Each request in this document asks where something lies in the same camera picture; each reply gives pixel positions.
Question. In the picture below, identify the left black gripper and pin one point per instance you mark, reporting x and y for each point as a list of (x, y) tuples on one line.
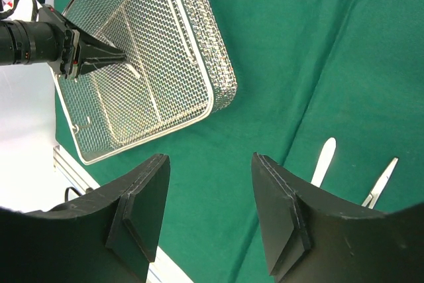
[(94, 54)]

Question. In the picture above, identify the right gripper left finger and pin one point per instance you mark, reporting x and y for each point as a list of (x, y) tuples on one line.
[(109, 234)]

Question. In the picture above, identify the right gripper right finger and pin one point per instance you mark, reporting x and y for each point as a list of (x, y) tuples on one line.
[(310, 235)]

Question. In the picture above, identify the wire mesh instrument tray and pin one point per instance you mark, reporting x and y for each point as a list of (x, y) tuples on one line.
[(177, 48)]

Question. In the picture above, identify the green surgical drape cloth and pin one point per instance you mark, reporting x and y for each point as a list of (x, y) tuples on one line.
[(307, 71)]

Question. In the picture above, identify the front aluminium rail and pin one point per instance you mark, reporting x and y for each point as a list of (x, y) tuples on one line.
[(76, 174)]

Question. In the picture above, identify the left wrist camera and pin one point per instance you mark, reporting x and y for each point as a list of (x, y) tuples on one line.
[(21, 10)]

